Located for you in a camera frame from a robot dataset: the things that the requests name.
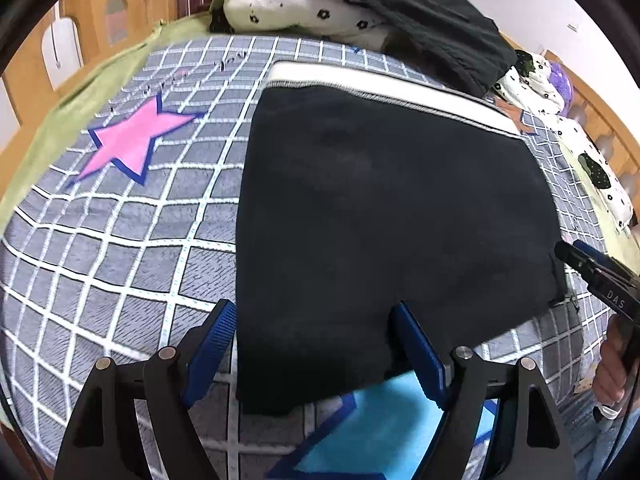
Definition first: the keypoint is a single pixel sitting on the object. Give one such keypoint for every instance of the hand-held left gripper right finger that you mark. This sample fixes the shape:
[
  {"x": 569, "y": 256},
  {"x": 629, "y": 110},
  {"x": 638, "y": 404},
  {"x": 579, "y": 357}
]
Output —
[{"x": 420, "y": 355}]

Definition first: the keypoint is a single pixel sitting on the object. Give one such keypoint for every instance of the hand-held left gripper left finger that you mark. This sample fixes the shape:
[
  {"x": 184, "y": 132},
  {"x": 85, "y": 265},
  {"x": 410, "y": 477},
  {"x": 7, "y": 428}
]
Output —
[{"x": 212, "y": 355}]

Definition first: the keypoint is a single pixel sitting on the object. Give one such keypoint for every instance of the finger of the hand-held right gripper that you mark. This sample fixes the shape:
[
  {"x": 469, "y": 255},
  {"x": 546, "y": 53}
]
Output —
[
  {"x": 585, "y": 249},
  {"x": 607, "y": 294}
]

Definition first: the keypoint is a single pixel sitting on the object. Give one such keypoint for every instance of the black pants white waistband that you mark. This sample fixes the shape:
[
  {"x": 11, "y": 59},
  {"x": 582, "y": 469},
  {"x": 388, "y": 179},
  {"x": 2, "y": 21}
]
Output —
[{"x": 380, "y": 185}]

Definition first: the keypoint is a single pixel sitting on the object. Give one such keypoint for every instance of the person's right hand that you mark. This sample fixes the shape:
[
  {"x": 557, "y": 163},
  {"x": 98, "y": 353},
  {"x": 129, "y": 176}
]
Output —
[{"x": 607, "y": 365}]

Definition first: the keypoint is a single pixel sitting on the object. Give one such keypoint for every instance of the white flower-print quilt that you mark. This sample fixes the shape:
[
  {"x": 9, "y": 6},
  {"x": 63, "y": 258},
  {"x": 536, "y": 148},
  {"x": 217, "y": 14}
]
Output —
[{"x": 600, "y": 170}]

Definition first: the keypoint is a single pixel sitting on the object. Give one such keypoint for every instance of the person's blue jeans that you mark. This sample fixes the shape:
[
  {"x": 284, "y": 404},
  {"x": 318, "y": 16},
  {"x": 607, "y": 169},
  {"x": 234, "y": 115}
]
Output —
[{"x": 600, "y": 450}]

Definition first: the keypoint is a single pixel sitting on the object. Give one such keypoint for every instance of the grey checked star bedsheet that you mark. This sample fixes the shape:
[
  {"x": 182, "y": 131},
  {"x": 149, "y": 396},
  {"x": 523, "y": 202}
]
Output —
[{"x": 150, "y": 240}]

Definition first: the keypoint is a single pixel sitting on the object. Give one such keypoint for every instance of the purple flower pillow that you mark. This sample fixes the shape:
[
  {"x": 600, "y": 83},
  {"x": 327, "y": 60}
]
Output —
[{"x": 560, "y": 80}]

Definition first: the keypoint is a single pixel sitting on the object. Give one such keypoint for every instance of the dark crumpled garment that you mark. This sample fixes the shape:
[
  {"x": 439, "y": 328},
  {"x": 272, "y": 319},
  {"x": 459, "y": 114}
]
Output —
[{"x": 425, "y": 15}]

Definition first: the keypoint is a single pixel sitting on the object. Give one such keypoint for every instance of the white flower-print pillow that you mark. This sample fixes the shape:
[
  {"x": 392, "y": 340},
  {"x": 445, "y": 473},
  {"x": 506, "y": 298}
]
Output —
[{"x": 280, "y": 10}]

